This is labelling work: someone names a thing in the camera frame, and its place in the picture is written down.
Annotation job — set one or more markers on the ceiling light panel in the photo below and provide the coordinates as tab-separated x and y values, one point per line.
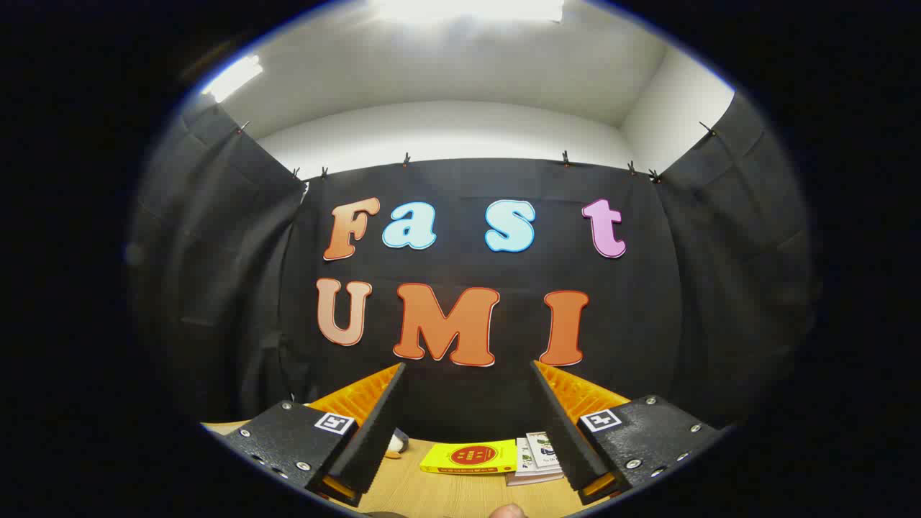
468	8
230	78

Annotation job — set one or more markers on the white book with dark spine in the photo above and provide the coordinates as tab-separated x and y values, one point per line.
529	477

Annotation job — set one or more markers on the blue and white penguin plush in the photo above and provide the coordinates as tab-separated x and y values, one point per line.
394	446

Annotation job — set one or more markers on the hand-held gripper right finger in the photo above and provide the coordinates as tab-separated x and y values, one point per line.
565	432

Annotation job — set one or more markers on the yellow book with red circle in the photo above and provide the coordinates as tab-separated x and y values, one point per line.
468	457

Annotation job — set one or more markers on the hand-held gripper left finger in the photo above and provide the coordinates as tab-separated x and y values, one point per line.
374	439

